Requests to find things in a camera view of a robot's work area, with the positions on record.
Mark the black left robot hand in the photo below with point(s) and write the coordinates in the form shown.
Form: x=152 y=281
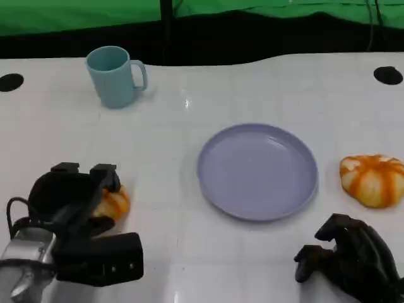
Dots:
x=63 y=197

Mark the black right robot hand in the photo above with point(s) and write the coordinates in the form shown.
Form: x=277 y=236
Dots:
x=356 y=255

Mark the orange white toy bread roll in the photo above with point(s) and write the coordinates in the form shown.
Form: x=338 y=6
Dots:
x=372 y=181
x=115 y=203

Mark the black round table grommet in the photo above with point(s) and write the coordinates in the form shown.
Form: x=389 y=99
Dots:
x=388 y=75
x=10 y=82

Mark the pale green mug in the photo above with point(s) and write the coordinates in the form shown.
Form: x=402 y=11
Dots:
x=111 y=79

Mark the lilac plate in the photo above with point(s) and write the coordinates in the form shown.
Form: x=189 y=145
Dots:
x=257 y=172

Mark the green cloth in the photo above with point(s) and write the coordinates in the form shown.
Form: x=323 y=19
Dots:
x=79 y=14

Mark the black upright pole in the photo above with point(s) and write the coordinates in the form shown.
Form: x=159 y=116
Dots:
x=166 y=28

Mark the black backdrop cloth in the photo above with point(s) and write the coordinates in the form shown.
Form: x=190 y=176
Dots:
x=252 y=38

